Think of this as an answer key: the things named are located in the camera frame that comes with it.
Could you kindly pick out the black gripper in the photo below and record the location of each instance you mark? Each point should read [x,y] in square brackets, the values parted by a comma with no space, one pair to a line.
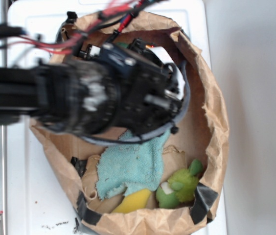
[134,89]

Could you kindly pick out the green textured ball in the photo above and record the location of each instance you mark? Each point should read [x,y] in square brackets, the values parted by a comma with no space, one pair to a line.
[121,44]

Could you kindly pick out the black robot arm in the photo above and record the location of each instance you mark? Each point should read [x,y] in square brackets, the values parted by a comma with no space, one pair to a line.
[54,94]

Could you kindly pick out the light blue terry cloth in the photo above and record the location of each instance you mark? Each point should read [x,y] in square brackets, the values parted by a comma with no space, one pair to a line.
[128,168]

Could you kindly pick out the green plush toy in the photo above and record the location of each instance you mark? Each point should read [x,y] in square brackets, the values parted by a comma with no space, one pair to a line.
[180,186]

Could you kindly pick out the yellow sponge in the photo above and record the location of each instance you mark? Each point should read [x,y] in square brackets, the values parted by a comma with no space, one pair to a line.
[133,202]

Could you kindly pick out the white plastic tray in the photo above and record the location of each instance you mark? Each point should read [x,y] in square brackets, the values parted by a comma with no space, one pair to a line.
[36,203]

